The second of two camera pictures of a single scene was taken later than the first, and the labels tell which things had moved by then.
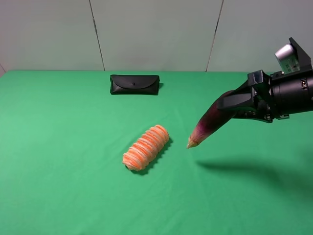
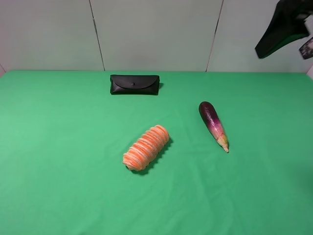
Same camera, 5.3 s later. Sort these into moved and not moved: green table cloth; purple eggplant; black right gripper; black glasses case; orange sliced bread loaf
Moved: purple eggplant; black right gripper
Not moved: green table cloth; orange sliced bread loaf; black glasses case
